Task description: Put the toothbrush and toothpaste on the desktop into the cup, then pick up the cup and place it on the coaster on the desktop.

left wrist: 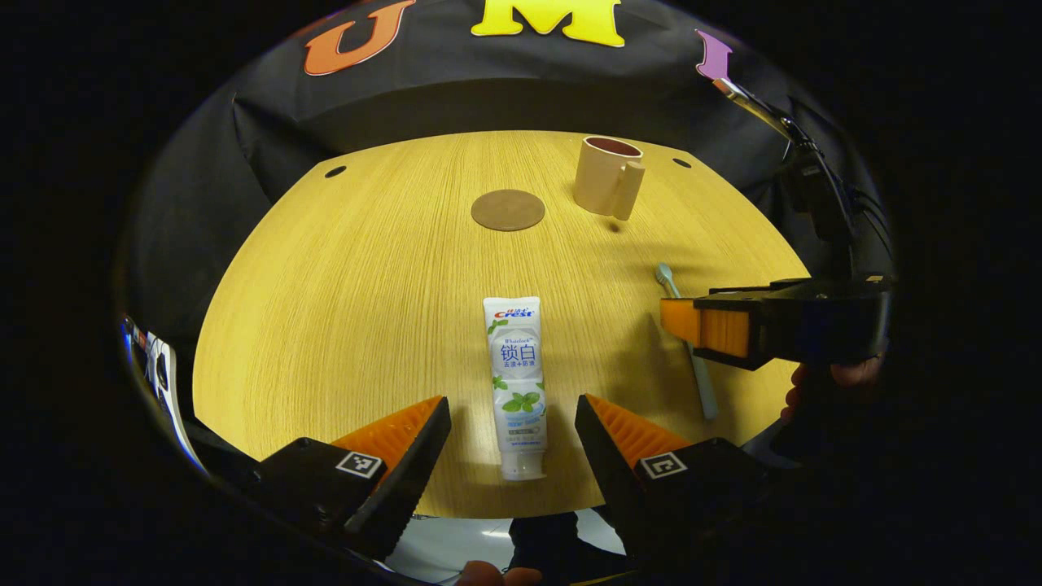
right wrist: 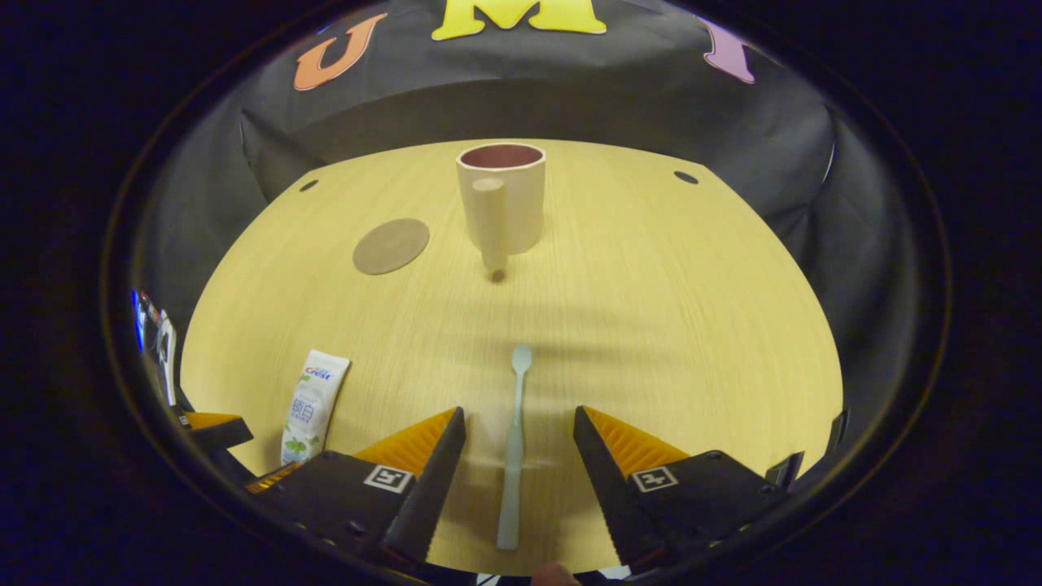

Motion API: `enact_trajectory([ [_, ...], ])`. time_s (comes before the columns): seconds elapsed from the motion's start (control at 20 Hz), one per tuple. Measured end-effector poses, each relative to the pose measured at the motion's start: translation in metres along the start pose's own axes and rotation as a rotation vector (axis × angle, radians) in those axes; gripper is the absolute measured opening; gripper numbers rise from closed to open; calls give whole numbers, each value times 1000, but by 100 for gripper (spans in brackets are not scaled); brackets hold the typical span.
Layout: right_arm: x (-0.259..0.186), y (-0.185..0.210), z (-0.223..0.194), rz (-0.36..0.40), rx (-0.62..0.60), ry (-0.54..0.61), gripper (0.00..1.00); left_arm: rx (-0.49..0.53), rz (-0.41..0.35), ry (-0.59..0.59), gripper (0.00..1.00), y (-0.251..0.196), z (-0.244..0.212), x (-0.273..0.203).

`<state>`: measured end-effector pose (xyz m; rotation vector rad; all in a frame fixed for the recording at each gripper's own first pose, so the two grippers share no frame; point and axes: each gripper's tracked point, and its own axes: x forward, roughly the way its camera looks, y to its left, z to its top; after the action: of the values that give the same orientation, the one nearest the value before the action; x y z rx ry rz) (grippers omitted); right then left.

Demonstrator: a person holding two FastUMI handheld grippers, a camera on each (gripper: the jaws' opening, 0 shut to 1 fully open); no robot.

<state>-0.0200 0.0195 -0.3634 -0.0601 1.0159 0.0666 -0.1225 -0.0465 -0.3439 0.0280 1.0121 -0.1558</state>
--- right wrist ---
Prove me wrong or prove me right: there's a beige cup with handle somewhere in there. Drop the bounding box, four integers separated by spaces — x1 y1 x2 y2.
455 142 548 273

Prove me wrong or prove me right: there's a round brown coaster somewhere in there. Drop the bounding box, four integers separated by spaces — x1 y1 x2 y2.
352 217 431 276

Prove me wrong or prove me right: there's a pale green toothbrush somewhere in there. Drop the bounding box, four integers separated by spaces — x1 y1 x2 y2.
496 345 534 552

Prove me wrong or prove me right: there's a black backdrop cloth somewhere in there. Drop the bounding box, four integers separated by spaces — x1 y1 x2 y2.
134 0 921 457

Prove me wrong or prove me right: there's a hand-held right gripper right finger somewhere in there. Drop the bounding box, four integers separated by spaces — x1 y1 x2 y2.
572 405 790 571

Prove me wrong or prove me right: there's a white toothpaste tube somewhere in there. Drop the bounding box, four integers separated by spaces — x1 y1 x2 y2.
280 349 352 466

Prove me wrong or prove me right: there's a lit monitor screen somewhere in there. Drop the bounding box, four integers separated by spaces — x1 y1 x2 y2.
130 289 164 359

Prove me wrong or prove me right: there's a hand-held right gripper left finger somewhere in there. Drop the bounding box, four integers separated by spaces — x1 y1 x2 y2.
244 407 467 571

